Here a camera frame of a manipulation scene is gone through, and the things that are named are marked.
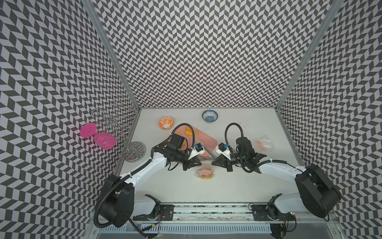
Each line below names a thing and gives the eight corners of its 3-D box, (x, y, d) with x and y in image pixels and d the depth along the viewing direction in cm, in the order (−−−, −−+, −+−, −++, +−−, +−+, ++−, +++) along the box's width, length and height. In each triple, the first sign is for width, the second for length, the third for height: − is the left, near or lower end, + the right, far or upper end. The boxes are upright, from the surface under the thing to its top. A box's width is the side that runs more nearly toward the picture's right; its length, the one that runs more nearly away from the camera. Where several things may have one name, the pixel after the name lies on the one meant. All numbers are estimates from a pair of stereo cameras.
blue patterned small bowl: (202, 122, 113) (202, 118, 108) (202, 114, 118) (202, 109, 114) (217, 122, 113) (218, 118, 108) (216, 114, 118) (217, 109, 114)
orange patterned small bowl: (159, 129, 108) (157, 125, 104) (160, 121, 113) (159, 116, 109) (173, 129, 108) (172, 125, 104) (174, 121, 113) (173, 116, 109)
